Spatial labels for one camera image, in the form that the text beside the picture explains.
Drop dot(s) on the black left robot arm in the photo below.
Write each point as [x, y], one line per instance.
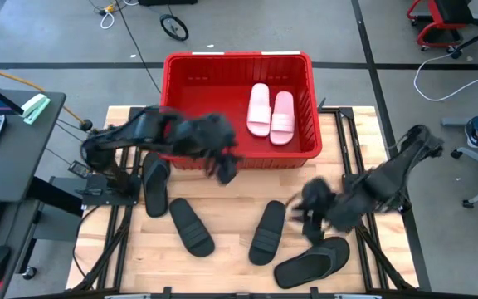
[127, 130]

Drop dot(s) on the pale pink slide sandal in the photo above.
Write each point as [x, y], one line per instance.
[282, 120]
[259, 110]

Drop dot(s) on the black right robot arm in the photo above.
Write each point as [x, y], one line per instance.
[388, 174]

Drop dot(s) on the black office desk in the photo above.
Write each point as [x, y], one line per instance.
[11, 166]

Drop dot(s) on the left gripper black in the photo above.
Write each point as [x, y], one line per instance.
[203, 137]

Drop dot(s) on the person's shoe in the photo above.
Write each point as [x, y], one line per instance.
[474, 135]

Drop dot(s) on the mint green stapler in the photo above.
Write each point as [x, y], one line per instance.
[35, 109]

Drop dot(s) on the black rubber slide sandal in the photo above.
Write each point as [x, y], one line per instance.
[192, 228]
[267, 236]

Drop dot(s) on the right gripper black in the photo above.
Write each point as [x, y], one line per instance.
[320, 197]

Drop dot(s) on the black power adapter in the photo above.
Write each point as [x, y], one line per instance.
[79, 169]

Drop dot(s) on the black aluminium rig frame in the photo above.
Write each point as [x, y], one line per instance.
[344, 141]

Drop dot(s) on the red plastic bin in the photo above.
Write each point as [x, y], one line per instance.
[218, 104]

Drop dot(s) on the black thong flip-flop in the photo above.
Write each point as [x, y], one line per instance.
[309, 263]
[156, 187]

